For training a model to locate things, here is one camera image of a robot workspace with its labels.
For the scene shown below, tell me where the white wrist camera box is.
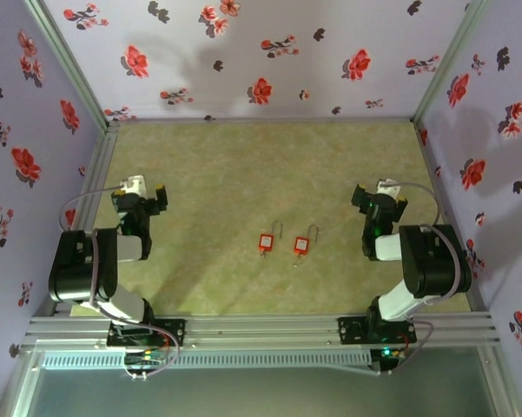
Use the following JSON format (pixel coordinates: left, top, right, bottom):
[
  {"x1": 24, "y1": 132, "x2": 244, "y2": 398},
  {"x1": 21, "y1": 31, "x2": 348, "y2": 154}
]
[
  {"x1": 374, "y1": 177, "x2": 403, "y2": 197},
  {"x1": 120, "y1": 174, "x2": 149, "y2": 197}
]

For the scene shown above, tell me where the wide aluminium base rail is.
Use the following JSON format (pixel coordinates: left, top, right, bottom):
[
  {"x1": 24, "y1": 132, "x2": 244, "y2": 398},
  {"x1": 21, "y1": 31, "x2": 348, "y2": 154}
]
[{"x1": 25, "y1": 310, "x2": 500, "y2": 348}]

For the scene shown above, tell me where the aluminium corner post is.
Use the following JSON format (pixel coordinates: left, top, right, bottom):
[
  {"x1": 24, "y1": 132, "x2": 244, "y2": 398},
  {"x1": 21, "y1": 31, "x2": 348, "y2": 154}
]
[
  {"x1": 411, "y1": 0, "x2": 491, "y2": 122},
  {"x1": 23, "y1": 0, "x2": 110, "y2": 127}
]

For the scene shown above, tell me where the thin aluminium wall rail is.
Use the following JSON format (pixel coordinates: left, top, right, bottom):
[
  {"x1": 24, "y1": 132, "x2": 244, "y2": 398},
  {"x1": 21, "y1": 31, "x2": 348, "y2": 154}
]
[{"x1": 112, "y1": 116, "x2": 418, "y2": 125}]

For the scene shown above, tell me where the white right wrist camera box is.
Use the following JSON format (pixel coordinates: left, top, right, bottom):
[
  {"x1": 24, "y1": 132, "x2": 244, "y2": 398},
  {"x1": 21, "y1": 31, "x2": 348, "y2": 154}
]
[{"x1": 374, "y1": 177, "x2": 403, "y2": 197}]

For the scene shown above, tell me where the aluminium frame leg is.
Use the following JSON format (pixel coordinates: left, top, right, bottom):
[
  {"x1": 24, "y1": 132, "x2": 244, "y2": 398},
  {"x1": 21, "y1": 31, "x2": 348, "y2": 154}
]
[
  {"x1": 476, "y1": 347, "x2": 522, "y2": 417},
  {"x1": 0, "y1": 347, "x2": 43, "y2": 417}
]

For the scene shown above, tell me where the grey slotted cable duct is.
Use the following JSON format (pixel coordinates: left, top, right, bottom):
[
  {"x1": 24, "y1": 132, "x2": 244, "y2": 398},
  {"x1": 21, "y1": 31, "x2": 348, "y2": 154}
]
[{"x1": 40, "y1": 349, "x2": 373, "y2": 371}]

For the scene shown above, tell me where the red padlock with white label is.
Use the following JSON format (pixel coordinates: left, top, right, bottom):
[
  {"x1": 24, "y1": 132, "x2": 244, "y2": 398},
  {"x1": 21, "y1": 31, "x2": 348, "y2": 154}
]
[
  {"x1": 257, "y1": 220, "x2": 286, "y2": 253},
  {"x1": 292, "y1": 222, "x2": 320, "y2": 255}
]

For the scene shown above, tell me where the aluminium table side rail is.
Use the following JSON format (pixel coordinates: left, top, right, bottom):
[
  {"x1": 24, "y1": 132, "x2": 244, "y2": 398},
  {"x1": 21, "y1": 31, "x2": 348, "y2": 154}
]
[
  {"x1": 54, "y1": 121, "x2": 121, "y2": 314},
  {"x1": 413, "y1": 120, "x2": 490, "y2": 313}
]

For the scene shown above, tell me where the grey metal panel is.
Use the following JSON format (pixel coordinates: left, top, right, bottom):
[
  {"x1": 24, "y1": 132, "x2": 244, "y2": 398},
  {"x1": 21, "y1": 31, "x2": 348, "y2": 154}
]
[{"x1": 25, "y1": 364, "x2": 496, "y2": 417}]

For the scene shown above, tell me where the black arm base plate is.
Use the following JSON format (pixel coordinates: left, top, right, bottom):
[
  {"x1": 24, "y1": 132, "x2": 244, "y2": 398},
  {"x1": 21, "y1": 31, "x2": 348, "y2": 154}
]
[
  {"x1": 337, "y1": 315, "x2": 418, "y2": 345},
  {"x1": 107, "y1": 318, "x2": 187, "y2": 348}
]

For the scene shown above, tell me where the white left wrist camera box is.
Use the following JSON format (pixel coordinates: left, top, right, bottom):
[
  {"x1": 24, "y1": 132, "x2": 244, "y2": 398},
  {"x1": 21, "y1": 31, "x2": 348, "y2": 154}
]
[{"x1": 120, "y1": 174, "x2": 149, "y2": 197}]

